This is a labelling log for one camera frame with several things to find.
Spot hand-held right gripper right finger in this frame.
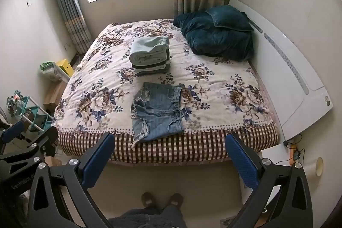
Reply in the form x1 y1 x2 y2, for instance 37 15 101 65
225 133 314 228

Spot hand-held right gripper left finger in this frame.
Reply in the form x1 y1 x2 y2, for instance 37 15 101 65
28 132 115 228

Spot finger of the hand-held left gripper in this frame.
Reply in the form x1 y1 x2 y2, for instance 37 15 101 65
0 127 58 174
0 121 26 149

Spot frayed denim shorts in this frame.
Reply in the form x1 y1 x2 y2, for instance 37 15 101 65
130 82 186 149

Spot dark folded pants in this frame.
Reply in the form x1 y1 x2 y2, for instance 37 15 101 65
132 60 172 77

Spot light blue folded pants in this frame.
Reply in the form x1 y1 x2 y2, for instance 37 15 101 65
129 36 171 66

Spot teal shoe rack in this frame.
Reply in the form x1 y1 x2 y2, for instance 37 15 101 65
7 90 54 134

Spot white nightstand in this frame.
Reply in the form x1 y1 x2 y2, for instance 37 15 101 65
240 143 296 208

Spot cardboard box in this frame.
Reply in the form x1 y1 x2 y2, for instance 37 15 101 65
43 80 68 111

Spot orange power strip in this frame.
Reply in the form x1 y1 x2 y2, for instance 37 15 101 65
290 145 301 167

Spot person's left slipper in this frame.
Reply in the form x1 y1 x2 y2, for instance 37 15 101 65
141 192 156 209

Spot person's slipper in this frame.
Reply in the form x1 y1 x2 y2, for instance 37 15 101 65
141 192 156 209
168 192 184 207

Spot person's right slipper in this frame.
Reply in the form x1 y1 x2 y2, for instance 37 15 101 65
168 192 184 207

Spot yellow box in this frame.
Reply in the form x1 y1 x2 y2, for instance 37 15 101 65
57 58 74 78

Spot white paper cup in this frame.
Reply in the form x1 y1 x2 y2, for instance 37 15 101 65
314 157 324 177

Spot floral bed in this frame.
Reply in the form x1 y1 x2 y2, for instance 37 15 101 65
52 18 282 164

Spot white headboard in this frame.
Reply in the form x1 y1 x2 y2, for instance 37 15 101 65
228 0 334 141

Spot dark teal comforter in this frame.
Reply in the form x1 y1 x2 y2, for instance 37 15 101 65
173 12 255 62

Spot dark teal pillow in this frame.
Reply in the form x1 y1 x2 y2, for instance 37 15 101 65
205 6 254 31

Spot black cable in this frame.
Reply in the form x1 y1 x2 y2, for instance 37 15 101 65
283 134 303 149

